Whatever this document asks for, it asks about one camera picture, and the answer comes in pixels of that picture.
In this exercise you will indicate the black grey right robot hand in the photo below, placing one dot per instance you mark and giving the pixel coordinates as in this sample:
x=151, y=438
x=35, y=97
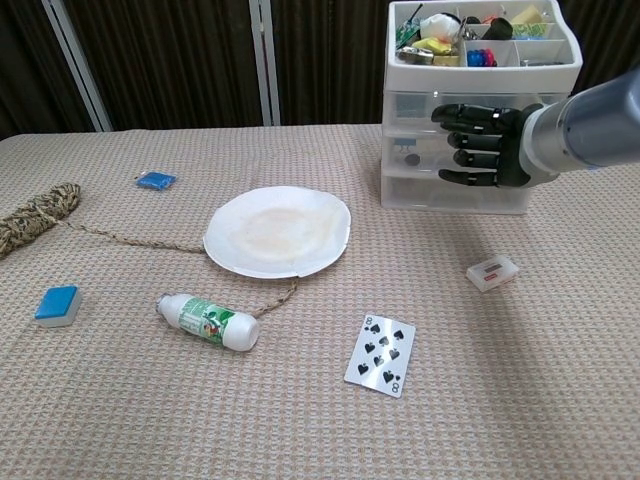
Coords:
x=510, y=150

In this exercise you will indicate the small white box red label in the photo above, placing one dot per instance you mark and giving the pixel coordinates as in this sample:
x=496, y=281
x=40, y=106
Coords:
x=492, y=272

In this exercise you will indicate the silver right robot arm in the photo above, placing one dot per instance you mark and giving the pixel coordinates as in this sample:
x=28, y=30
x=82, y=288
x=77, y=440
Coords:
x=590, y=125

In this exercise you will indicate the blue red plastic rings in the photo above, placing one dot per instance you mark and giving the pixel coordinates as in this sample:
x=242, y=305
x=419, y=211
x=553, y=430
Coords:
x=480, y=57

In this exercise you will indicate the blue binder clip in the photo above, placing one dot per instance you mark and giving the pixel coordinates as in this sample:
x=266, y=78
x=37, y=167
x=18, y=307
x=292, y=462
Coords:
x=407, y=147

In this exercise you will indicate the green patterned packet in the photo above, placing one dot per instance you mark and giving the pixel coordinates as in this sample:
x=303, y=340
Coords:
x=530, y=30

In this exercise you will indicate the silver binder clips bunch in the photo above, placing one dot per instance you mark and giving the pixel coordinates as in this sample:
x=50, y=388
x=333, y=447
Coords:
x=469, y=29

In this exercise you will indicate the shiny foil wrapped item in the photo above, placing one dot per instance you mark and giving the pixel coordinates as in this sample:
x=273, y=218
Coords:
x=415, y=55

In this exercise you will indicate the yellow sponge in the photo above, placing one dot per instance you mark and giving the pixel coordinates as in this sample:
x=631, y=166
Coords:
x=527, y=14

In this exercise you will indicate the eight of spades card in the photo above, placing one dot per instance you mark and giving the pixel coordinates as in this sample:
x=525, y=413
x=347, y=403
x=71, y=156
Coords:
x=380, y=357

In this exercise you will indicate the white paper plate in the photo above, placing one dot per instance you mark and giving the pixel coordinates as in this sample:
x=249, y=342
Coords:
x=275, y=235

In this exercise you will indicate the white bottle green label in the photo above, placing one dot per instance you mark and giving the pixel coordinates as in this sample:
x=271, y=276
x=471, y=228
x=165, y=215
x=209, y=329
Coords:
x=240, y=332

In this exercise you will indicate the beige woven tablecloth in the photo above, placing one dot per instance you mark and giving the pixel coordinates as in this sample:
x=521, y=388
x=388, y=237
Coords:
x=300, y=425

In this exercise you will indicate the black pleated curtain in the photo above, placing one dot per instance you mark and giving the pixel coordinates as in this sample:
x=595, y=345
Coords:
x=175, y=60

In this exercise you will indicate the blue plastic packet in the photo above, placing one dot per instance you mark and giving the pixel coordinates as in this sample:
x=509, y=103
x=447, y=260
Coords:
x=155, y=180

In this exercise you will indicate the blue white mahjong tile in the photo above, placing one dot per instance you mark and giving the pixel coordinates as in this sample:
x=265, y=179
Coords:
x=56, y=302

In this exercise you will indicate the white plastic drawer unit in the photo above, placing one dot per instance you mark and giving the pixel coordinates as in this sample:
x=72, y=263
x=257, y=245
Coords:
x=475, y=75

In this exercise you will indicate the white metal frame post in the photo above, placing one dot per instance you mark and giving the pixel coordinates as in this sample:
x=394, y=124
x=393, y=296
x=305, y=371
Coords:
x=75, y=65
x=265, y=65

